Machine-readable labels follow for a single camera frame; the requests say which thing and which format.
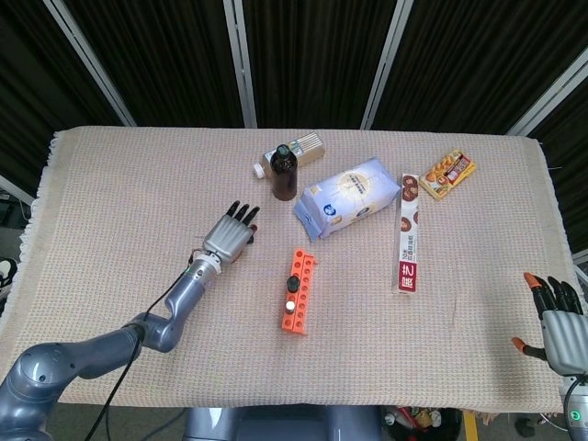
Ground grey metal partition post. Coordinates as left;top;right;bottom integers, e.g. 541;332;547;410
505;59;588;138
0;174;36;206
359;0;413;131
222;0;259;130
42;0;138;128

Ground white black sneaker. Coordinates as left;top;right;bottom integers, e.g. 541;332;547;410
0;256;20;296

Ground yellow snack box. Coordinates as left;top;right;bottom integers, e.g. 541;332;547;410
418;147;478;202

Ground grey robot torso base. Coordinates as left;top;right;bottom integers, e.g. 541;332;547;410
183;403;385;441

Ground blue white tissue pack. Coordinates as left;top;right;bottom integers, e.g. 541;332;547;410
292;156;401;243

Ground beige woven tablecloth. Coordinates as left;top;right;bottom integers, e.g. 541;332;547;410
0;126;588;413

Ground clear bottle with white cap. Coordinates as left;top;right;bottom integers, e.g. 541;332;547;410
251;131;328;180

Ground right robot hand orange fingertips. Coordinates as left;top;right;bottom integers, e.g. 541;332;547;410
511;271;588;378

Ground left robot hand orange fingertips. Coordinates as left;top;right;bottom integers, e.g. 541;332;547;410
201;199;262;266

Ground long white red box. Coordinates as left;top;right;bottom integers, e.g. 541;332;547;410
390;172;424;297

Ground black cable with angled plug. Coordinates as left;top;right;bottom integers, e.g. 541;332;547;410
84;261;204;441

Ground dark brown tea bottle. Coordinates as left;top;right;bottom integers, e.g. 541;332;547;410
269;142;300;202

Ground orange tool holder rack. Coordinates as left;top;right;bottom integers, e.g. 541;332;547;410
279;247;320;336

